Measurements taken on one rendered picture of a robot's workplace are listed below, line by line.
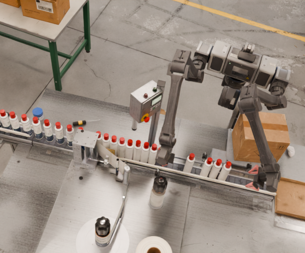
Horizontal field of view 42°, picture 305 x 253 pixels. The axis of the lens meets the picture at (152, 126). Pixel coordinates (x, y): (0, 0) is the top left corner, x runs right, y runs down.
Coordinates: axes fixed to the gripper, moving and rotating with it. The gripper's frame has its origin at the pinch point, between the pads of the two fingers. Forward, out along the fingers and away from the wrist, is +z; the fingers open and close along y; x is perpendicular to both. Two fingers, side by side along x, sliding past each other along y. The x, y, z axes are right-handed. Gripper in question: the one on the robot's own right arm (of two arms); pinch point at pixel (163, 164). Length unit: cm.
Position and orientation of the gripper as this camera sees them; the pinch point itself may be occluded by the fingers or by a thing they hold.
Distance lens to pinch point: 229.2
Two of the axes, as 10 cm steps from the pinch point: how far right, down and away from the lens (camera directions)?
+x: 2.2, -7.5, 6.2
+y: 9.7, 2.4, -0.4
